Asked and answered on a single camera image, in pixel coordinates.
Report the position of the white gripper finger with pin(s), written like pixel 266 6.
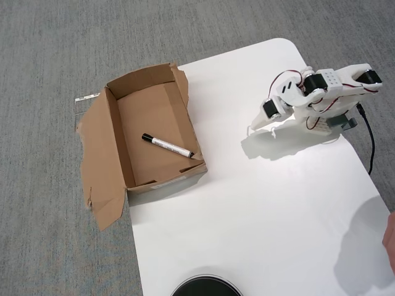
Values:
pixel 258 125
pixel 262 118

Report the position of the clear plastic tape strip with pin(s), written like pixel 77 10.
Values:
pixel 88 97

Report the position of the open brown cardboard box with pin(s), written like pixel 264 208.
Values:
pixel 148 108

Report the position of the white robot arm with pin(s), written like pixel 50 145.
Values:
pixel 330 80

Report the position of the black round disc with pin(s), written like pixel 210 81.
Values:
pixel 206 286

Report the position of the white marker pen black cap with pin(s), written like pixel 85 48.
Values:
pixel 166 145

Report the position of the grey table clamp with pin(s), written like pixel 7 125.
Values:
pixel 341 122

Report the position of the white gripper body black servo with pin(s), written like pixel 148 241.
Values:
pixel 269 111

